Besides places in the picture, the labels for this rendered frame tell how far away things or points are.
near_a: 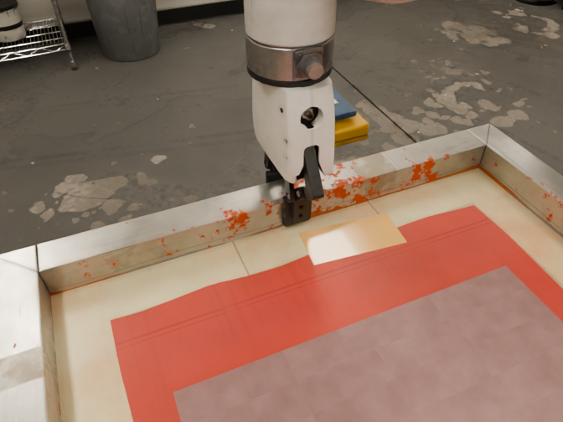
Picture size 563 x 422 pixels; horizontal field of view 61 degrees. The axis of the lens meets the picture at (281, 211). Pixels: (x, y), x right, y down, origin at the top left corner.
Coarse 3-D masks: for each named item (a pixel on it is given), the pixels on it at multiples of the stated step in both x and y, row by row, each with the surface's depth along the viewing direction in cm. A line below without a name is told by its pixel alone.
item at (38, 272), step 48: (432, 144) 58; (480, 144) 58; (240, 192) 51; (336, 192) 52; (384, 192) 55; (528, 192) 54; (96, 240) 46; (144, 240) 46; (192, 240) 48; (0, 288) 41; (48, 288) 45; (0, 336) 38; (48, 336) 40; (0, 384) 35; (48, 384) 36
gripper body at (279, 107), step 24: (264, 96) 43; (288, 96) 39; (312, 96) 39; (264, 120) 45; (288, 120) 40; (312, 120) 42; (264, 144) 48; (288, 144) 42; (312, 144) 42; (288, 168) 43
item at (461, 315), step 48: (432, 240) 51; (480, 240) 51; (384, 288) 46; (432, 288) 46; (480, 288) 46; (528, 288) 46; (384, 336) 42; (432, 336) 42; (480, 336) 42; (528, 336) 42; (432, 384) 39; (480, 384) 39; (528, 384) 39
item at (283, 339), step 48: (240, 288) 46; (288, 288) 46; (336, 288) 46; (144, 336) 42; (192, 336) 42; (240, 336) 42; (288, 336) 42; (336, 336) 42; (144, 384) 39; (192, 384) 39; (240, 384) 39; (288, 384) 39; (336, 384) 39; (384, 384) 39
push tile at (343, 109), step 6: (336, 96) 70; (336, 102) 69; (342, 102) 69; (348, 102) 69; (336, 108) 68; (342, 108) 68; (348, 108) 68; (336, 114) 67; (342, 114) 67; (348, 114) 67; (354, 114) 68; (336, 120) 67
